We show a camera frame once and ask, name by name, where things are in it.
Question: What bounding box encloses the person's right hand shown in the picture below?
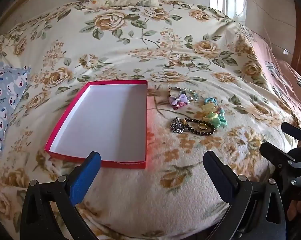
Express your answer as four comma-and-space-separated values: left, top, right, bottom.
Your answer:
287, 200, 301, 222

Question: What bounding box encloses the clear crystal bead bracelet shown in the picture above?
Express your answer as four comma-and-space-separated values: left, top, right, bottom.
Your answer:
181, 88, 199, 102

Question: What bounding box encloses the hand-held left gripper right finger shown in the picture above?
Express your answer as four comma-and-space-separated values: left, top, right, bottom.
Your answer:
203, 151, 287, 240

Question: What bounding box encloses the floral cream blanket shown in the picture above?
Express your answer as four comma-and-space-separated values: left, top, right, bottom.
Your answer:
0, 0, 301, 240

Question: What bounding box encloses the red shallow cardboard box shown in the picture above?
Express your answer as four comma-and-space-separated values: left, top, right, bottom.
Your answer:
45, 80, 148, 170

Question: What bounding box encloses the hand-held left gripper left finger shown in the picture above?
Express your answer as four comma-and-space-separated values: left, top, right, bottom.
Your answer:
20, 151, 102, 240

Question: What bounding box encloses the silver chain necklace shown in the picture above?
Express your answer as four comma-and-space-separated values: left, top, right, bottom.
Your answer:
170, 117, 187, 133

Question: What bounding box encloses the black bead bracelet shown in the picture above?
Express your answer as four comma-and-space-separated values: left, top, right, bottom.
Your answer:
183, 118, 215, 137

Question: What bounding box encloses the purple hair tie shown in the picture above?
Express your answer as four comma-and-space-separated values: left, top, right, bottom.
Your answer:
168, 94, 190, 105

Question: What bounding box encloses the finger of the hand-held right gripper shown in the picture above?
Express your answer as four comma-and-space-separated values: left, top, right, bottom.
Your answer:
260, 141, 298, 170
281, 122, 301, 144

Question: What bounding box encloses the colourful chunky bead bracelet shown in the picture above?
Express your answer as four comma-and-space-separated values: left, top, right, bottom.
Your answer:
202, 107, 228, 129

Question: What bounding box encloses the blue bear print pillow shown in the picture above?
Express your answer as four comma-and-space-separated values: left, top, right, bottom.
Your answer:
0, 61, 31, 161

